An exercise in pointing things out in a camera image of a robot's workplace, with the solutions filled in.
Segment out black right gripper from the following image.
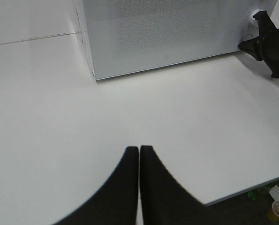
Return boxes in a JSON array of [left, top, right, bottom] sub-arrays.
[[238, 11, 279, 78]]

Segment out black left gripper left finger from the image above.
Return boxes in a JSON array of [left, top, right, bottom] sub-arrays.
[[56, 146, 139, 225]]

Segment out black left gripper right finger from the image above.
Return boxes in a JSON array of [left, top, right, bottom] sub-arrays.
[[140, 145, 231, 225]]

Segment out white timer knob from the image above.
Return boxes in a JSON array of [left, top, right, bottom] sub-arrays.
[[249, 9, 262, 27]]

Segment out white microwave door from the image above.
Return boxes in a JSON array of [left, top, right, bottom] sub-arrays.
[[82, 0, 248, 79]]

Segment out green bottle on floor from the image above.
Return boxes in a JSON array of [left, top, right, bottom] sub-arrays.
[[247, 190, 259, 201]]

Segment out white box on floor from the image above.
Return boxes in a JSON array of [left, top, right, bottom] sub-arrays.
[[269, 185, 279, 201]]

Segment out yellow paper cup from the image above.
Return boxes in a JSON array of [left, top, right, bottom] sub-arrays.
[[267, 201, 279, 222]]

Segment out white microwave oven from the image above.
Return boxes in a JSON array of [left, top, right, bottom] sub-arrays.
[[75, 0, 278, 82]]

